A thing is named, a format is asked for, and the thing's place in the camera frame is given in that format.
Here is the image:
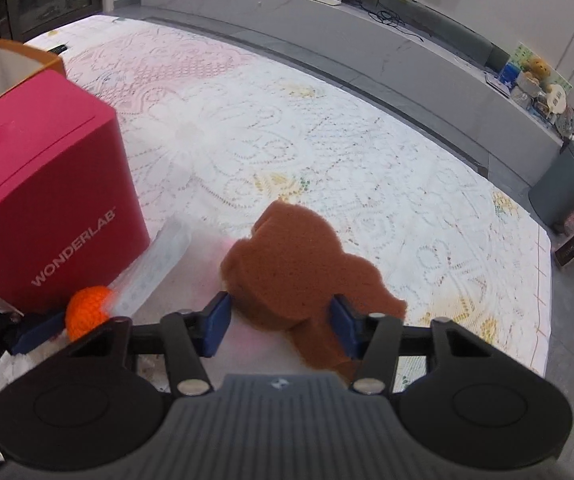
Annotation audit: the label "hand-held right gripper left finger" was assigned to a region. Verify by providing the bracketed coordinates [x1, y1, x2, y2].
[59, 291, 232, 397]

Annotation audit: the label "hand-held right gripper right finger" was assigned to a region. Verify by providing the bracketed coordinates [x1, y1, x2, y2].
[329, 295, 512, 396]

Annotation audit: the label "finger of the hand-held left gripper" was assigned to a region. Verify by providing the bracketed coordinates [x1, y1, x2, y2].
[8, 310, 70, 357]

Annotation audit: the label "orange crocheted ball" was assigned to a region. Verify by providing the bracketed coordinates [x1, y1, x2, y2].
[65, 286, 118, 343]

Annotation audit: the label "brown foam sponge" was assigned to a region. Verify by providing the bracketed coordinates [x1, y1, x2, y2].
[219, 199, 408, 386]

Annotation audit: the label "orange cardboard box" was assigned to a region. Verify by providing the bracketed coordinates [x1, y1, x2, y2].
[0, 38, 66, 123]

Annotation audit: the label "clear plastic bubble wrap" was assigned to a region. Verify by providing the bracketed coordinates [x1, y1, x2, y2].
[109, 217, 192, 318]

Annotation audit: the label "red lidded clear box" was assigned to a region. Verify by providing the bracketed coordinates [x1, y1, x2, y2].
[0, 67, 152, 318]

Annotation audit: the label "white lace tablecloth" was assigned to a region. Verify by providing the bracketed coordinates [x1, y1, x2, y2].
[0, 12, 552, 396]

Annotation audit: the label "grey trash can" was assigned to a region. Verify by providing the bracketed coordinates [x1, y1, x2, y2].
[528, 140, 574, 233]

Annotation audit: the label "grey marble television console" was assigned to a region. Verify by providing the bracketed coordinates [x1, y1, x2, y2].
[141, 0, 565, 186]

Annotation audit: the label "small teddy bear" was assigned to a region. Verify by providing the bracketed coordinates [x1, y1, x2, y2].
[524, 57, 552, 81]

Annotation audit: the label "green teddy bear poster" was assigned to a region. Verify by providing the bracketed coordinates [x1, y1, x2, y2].
[509, 42, 572, 93]

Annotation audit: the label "black tangled cables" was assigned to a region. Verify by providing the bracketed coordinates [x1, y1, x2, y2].
[367, 2, 432, 41]

